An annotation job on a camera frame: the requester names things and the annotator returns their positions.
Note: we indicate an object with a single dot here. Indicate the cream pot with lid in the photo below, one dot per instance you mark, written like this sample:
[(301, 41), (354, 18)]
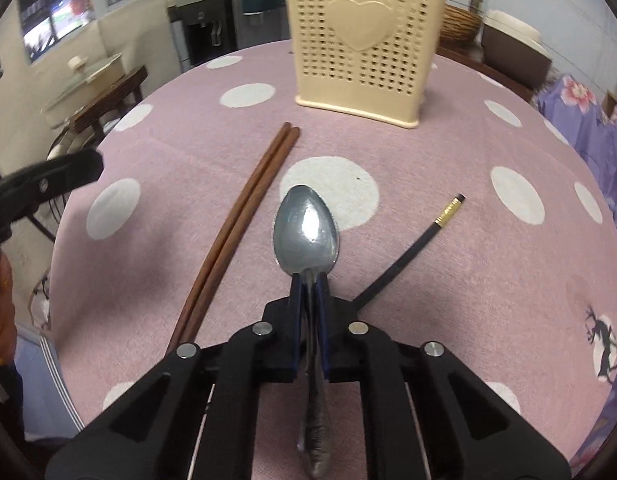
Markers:
[(103, 67)]

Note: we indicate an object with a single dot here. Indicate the teal cup holder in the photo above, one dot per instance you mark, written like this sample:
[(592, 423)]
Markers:
[(261, 5)]

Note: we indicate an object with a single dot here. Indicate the sliding window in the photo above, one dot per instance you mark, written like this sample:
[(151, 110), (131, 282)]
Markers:
[(58, 15)]

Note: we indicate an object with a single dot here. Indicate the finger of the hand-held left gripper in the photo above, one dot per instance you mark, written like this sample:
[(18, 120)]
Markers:
[(48, 180)]

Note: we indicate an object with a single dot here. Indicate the purple floral cloth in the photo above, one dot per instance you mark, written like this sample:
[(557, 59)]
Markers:
[(593, 130)]

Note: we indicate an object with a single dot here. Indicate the water dispenser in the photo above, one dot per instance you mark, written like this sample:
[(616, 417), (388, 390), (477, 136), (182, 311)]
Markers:
[(203, 35)]

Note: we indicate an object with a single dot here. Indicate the pink polka-dot tablecloth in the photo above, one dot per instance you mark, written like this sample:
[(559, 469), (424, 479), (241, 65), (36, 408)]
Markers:
[(438, 260)]

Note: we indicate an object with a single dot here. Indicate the person's left hand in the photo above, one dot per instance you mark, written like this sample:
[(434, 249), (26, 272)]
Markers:
[(1, 305)]

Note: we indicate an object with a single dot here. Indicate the blue striped cloth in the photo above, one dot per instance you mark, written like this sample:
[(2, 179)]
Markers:
[(43, 390)]

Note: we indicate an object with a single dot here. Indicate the dark wooden stool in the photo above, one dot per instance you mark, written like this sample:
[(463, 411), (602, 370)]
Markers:
[(123, 82)]

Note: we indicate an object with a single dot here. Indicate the cream perforated utensil holder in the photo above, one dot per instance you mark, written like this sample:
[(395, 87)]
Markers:
[(363, 85)]

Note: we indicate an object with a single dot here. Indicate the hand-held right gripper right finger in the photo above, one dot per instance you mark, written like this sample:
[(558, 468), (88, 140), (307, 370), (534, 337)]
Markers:
[(322, 305)]

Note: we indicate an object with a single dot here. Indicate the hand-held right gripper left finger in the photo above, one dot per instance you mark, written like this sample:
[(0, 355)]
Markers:
[(297, 300)]

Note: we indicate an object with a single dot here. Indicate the brown and cream rice cooker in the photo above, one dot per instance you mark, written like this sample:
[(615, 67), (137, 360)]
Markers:
[(513, 55)]

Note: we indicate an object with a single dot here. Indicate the woven basket basin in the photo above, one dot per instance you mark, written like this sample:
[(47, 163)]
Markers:
[(458, 25)]

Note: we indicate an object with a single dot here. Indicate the black chopstick with gold band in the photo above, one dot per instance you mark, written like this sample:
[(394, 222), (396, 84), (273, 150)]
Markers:
[(409, 250)]

